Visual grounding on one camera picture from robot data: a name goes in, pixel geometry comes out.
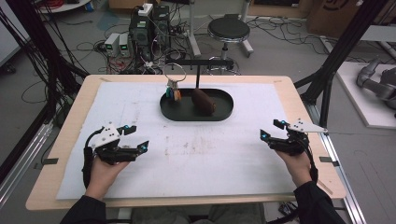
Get black frame strut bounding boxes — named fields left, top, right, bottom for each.
left=293, top=0, right=382, bottom=129
left=6, top=0, right=90, bottom=104

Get white table mat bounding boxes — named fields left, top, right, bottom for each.
left=55, top=81, right=297, bottom=201

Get black computer tower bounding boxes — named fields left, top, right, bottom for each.
left=128, top=4, right=171, bottom=63

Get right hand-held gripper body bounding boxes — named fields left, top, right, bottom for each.
left=267, top=118, right=328, bottom=157

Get grey power supply unit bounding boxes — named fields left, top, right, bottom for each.
left=104, top=32, right=121, bottom=58
left=118, top=33, right=132, bottom=58

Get metal key ring with keys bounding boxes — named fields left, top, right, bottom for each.
left=163, top=63, right=188, bottom=103

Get cardboard box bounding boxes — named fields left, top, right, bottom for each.
left=305, top=0, right=369, bottom=39

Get person's right hand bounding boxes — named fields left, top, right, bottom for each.
left=275, top=150, right=314, bottom=189

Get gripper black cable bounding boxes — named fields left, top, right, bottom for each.
left=303, top=145, right=319, bottom=185
left=81, top=125, right=106, bottom=189

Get white platform board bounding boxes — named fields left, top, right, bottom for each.
left=335, top=60, right=396, bottom=131

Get black round stool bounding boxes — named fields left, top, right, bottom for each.
left=206, top=17, right=251, bottom=76

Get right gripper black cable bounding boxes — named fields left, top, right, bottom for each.
left=303, top=145, right=319, bottom=185

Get black T-shaped stand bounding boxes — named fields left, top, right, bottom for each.
left=164, top=58, right=235, bottom=90

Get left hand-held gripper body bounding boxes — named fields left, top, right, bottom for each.
left=92, top=121, right=138, bottom=166

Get person's legs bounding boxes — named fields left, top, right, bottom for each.
left=130, top=203, right=266, bottom=224

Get light wooden table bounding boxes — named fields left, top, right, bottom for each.
left=25, top=74, right=347, bottom=212

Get black oval tray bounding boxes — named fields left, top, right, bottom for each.
left=159, top=88, right=234, bottom=122

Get person's left hand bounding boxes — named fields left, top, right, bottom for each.
left=85, top=157, right=131, bottom=201

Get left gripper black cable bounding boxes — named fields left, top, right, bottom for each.
left=81, top=125, right=106, bottom=189

